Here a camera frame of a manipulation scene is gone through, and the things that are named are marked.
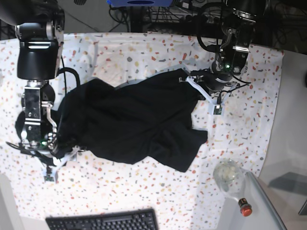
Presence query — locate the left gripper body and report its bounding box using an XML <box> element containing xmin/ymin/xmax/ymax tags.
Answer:
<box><xmin>189</xmin><ymin>68</ymin><xmax>233</xmax><ymax>96</ymax></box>

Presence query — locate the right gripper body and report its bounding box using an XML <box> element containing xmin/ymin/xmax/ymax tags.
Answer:
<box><xmin>19</xmin><ymin>134</ymin><xmax>60</xmax><ymax>167</ymax></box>

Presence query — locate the black t-shirt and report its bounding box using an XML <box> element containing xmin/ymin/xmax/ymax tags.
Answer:
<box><xmin>51</xmin><ymin>69</ymin><xmax>208</xmax><ymax>172</ymax></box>

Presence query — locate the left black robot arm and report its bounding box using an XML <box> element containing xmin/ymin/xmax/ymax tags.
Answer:
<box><xmin>191</xmin><ymin>0</ymin><xmax>266</xmax><ymax>94</ymax></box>

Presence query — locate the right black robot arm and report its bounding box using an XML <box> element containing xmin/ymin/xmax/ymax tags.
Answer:
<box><xmin>0</xmin><ymin>0</ymin><xmax>65</xmax><ymax>167</ymax></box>

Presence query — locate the terrazzo pattern tablecloth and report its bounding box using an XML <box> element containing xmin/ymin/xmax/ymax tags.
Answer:
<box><xmin>0</xmin><ymin>33</ymin><xmax>284</xmax><ymax>230</ymax></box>

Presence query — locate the clear bottle orange cap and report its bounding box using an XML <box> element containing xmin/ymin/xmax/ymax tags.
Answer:
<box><xmin>213</xmin><ymin>159</ymin><xmax>252</xmax><ymax>217</ymax></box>

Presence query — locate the blue box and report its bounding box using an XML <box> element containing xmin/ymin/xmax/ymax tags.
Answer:
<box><xmin>106</xmin><ymin>0</ymin><xmax>181</xmax><ymax>7</ymax></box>

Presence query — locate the black computer keyboard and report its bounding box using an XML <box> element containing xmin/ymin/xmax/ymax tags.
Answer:
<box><xmin>45</xmin><ymin>209</ymin><xmax>159</xmax><ymax>230</ymax></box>

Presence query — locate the black wire rack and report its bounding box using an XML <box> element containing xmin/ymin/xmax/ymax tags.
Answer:
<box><xmin>143</xmin><ymin>6</ymin><xmax>194</xmax><ymax>23</ymax></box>

